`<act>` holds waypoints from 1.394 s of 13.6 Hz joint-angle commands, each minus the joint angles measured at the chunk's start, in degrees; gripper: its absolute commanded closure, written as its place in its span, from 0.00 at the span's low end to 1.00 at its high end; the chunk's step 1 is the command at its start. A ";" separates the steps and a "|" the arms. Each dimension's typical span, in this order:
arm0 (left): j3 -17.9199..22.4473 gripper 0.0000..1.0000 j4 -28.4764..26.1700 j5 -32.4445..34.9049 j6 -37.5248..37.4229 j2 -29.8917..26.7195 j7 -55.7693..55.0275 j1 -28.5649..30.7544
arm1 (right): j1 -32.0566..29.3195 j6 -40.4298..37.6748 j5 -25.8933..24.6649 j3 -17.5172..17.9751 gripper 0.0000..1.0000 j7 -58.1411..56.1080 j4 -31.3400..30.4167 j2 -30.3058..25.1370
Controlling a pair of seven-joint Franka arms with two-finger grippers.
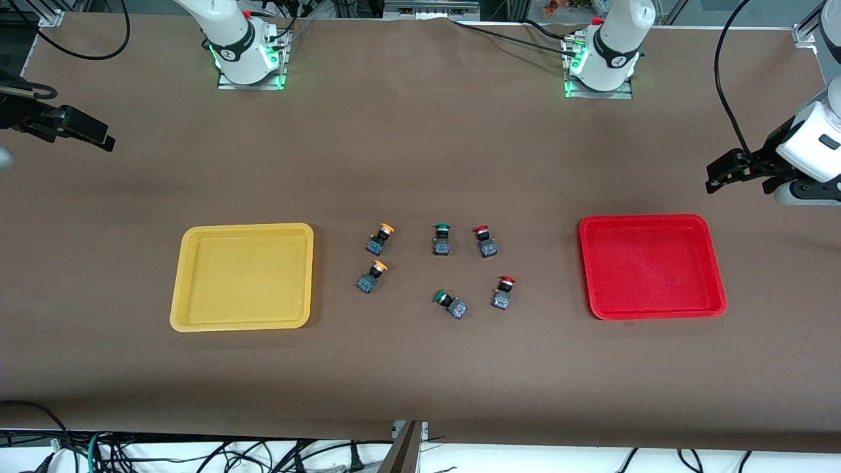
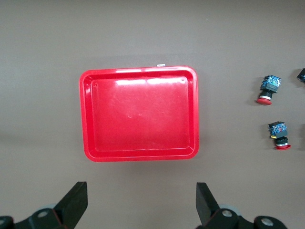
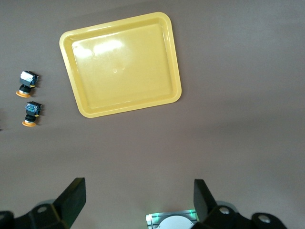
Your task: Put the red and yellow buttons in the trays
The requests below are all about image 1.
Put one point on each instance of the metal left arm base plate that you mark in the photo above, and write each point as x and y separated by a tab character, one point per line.
624	94

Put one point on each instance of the red push button switch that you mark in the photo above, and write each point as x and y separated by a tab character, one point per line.
502	299
487	246

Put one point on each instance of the aluminium frame profile under table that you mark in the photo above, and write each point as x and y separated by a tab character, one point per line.
402	450

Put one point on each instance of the black power plug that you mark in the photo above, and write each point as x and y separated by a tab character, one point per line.
356	458

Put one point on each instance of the yellow plastic tray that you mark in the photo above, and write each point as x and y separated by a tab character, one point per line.
243	279

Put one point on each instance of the aluminium corner profile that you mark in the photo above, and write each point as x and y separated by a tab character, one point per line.
807	29
51	13

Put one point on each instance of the yellow push button switch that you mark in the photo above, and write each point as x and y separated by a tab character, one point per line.
377	243
368	281

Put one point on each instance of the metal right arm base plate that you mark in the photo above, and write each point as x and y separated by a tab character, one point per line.
263	85

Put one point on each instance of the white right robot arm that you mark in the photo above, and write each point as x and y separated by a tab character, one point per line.
230	36

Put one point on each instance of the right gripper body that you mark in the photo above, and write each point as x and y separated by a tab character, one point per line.
20	117

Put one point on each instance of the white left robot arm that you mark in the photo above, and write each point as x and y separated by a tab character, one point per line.
617	39

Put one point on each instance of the red plastic tray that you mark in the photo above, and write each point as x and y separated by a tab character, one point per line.
650	269

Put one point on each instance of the brown table cover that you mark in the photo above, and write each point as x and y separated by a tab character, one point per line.
420	144

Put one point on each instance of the metal rail behind table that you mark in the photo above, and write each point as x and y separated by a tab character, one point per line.
430	8

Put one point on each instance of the green push button switch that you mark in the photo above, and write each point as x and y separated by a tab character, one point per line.
454	306
441	243

